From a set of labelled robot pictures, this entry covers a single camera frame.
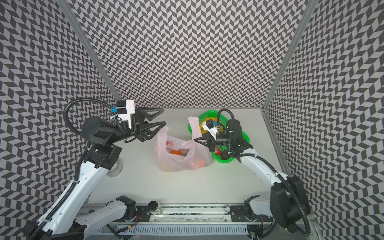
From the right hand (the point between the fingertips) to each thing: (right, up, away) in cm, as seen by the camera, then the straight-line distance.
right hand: (196, 143), depth 71 cm
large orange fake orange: (+2, -12, +8) cm, 14 cm away
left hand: (-10, +12, -22) cm, 27 cm away
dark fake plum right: (+17, -10, +18) cm, 27 cm away
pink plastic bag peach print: (-11, -5, +1) cm, 12 cm away
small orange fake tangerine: (-12, -8, +18) cm, 23 cm away
